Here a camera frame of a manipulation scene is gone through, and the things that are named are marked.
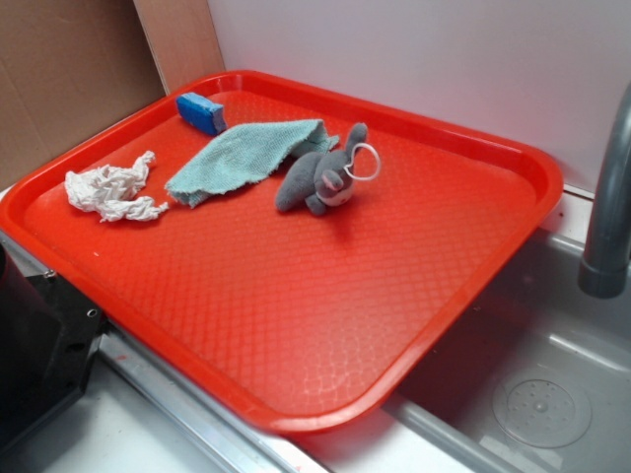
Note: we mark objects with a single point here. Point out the grey plastic sink basin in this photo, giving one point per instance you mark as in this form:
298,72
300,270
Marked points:
532,319

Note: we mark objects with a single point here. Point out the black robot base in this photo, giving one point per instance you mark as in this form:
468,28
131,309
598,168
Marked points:
49,335

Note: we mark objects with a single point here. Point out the blue sponge block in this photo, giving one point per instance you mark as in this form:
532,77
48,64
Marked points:
202,113

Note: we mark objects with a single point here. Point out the red plastic tray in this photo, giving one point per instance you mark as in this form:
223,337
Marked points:
296,323

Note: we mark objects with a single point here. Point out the grey plush bunny toy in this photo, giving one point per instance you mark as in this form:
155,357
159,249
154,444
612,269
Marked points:
322,180

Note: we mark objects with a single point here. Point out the crumpled white paper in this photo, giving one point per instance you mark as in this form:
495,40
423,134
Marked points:
113,192

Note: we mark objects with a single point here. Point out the teal cloth rag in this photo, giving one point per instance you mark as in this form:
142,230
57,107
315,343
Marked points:
246,154

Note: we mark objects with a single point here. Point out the grey faucet spout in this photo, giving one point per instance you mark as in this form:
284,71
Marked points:
606,258

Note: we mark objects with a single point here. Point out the brown cardboard panel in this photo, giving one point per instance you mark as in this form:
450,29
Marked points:
69,70

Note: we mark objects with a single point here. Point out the clear sink drain cover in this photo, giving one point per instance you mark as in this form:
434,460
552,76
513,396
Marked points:
541,413

